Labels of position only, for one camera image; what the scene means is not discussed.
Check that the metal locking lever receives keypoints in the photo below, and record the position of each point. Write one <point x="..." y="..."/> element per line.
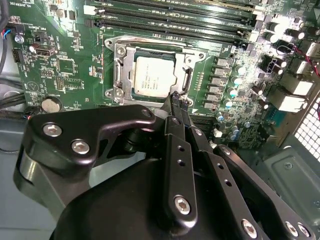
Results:
<point x="150" y="40"/>

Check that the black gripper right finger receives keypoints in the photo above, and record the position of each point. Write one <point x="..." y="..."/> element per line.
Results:
<point x="220" y="170"/>

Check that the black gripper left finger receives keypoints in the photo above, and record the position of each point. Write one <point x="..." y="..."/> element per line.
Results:
<point x="100" y="119"/>

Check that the metal socket cover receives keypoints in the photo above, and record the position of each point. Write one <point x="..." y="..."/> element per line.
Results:
<point x="124" y="61"/>

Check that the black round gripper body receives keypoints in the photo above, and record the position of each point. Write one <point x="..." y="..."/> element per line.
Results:
<point x="112" y="207"/>

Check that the silver CPU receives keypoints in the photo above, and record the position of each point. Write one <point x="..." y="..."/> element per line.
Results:
<point x="155" y="75"/>

